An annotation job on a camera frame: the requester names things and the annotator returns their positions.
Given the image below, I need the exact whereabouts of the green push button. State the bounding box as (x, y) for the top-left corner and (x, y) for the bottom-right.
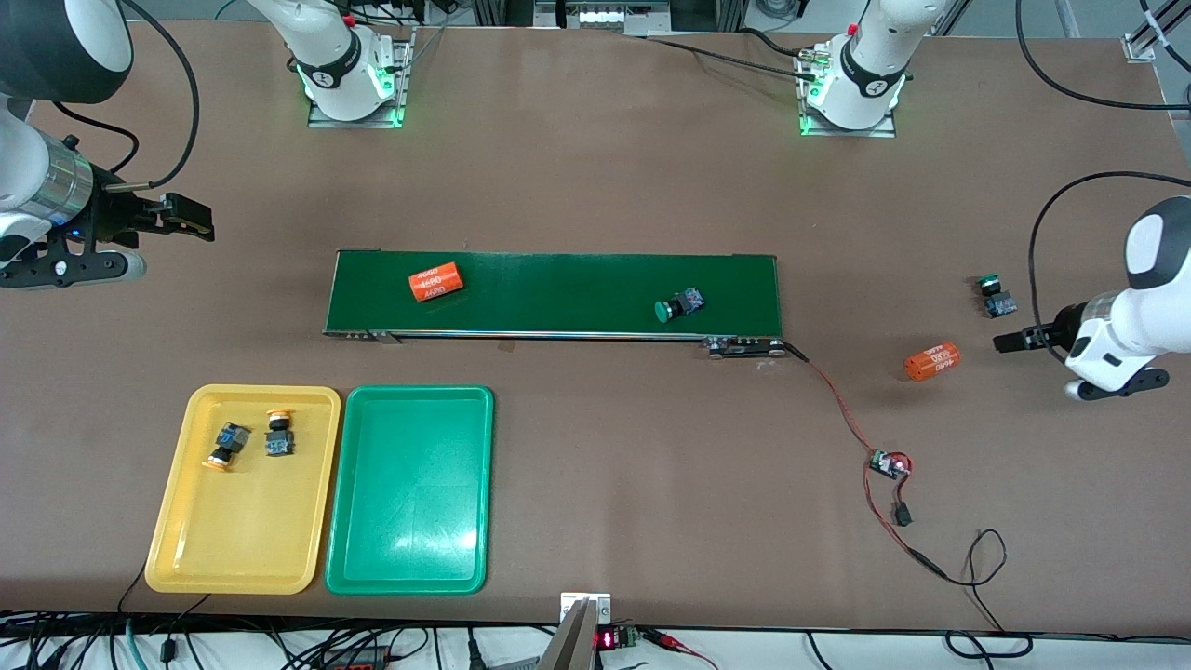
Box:
(653, 287), (706, 326)
(976, 273), (1019, 320)

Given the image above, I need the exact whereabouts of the yellow push button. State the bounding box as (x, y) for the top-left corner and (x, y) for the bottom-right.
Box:
(263, 409), (296, 459)
(204, 422), (253, 473)

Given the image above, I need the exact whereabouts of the orange cylinder battery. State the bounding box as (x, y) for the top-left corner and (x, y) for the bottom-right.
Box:
(408, 261), (466, 303)
(903, 341), (963, 383)

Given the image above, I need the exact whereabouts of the yellow plastic tray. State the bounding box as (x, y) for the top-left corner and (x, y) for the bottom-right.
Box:
(144, 383), (342, 596)

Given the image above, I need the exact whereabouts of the green plastic tray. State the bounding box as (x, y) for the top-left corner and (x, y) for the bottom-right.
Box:
(324, 384), (495, 596)

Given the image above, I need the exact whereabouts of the green conveyor belt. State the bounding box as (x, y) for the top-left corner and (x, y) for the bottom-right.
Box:
(322, 248), (787, 360)

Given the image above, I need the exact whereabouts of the orange power strip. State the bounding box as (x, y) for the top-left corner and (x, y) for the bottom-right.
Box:
(321, 645), (396, 670)

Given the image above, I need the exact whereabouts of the red clip lead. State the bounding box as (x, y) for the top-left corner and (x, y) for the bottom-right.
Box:
(642, 628), (722, 670)

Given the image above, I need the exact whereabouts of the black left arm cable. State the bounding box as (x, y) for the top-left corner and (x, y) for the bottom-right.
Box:
(1014, 0), (1191, 366)

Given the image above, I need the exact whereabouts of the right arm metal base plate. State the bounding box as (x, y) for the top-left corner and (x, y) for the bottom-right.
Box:
(307, 26), (417, 129)

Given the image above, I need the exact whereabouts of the thin black looped cable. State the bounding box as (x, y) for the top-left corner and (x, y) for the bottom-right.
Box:
(942, 529), (1036, 660)

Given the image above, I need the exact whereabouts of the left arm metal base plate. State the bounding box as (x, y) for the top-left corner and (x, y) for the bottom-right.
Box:
(798, 47), (899, 140)

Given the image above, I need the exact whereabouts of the black cable across table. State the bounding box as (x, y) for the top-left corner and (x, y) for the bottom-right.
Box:
(642, 33), (822, 81)

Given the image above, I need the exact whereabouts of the black cable with plug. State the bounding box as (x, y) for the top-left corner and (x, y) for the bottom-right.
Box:
(158, 594), (213, 663)

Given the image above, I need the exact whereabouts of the grey metal camera bracket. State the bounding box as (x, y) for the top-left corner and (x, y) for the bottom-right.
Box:
(538, 593), (613, 670)

